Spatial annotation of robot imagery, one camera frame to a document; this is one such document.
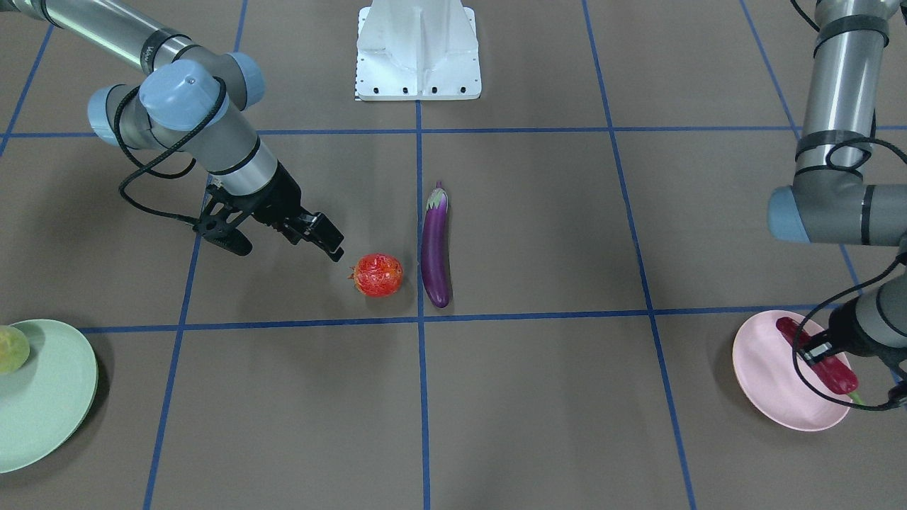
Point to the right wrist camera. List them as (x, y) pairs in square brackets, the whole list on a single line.
[(219, 223)]

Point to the red chili pepper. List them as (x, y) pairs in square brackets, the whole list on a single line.
[(831, 371)]

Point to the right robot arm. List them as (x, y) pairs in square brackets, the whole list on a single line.
[(192, 102)]

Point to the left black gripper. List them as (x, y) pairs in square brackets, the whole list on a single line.
[(842, 333)]

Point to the yellow pink peach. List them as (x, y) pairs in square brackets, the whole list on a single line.
[(15, 349)]

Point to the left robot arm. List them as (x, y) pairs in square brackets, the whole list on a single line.
[(829, 201)]

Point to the green plate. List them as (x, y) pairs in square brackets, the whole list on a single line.
[(45, 401)]

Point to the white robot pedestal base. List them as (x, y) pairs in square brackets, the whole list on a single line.
[(417, 51)]

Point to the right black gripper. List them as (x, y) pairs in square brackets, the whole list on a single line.
[(280, 197)]

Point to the purple eggplant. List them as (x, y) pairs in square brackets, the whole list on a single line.
[(434, 248)]

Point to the pink plate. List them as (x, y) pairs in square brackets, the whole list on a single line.
[(784, 390)]

